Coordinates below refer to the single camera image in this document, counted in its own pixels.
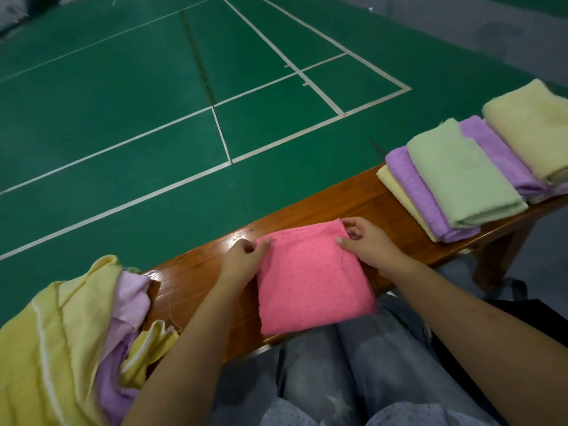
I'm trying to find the person's right hand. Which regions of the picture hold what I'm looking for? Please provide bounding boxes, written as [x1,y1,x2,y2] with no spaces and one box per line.
[335,216,412,281]

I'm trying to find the person's left hand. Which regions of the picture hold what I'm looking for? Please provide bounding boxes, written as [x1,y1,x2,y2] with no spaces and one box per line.
[215,237,272,295]

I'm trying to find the pale yellow towel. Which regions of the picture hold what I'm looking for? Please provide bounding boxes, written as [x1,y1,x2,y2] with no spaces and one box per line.
[376,164,438,243]
[482,79,568,185]
[0,254,125,426]

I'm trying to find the purple towel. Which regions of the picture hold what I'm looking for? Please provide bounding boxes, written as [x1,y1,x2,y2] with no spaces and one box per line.
[459,115,556,205]
[95,350,143,426]
[385,146,483,244]

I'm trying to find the hot pink towel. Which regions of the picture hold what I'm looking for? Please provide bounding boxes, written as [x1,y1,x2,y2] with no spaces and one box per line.
[256,219,378,338]

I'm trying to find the light pink towel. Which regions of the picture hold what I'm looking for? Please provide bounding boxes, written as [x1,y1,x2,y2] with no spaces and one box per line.
[102,270,154,360]

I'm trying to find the light green striped towel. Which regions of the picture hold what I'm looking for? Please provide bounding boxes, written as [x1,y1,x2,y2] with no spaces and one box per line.
[406,118,530,229]

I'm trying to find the yellow white striped cloth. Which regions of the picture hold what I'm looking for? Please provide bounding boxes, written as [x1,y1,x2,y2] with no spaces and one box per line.
[118,319,181,389]

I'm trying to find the person's left forearm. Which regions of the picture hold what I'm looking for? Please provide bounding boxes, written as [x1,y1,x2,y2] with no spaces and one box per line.
[122,279,251,426]

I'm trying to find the person's right forearm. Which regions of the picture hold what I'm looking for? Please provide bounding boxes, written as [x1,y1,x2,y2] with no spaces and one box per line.
[390,260,568,426]

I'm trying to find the person's grey trousers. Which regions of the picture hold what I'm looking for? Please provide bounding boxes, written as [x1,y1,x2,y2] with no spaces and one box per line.
[275,295,498,426]

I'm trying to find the brown wooden bench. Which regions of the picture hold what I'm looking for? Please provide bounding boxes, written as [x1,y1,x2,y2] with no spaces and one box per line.
[142,164,568,364]

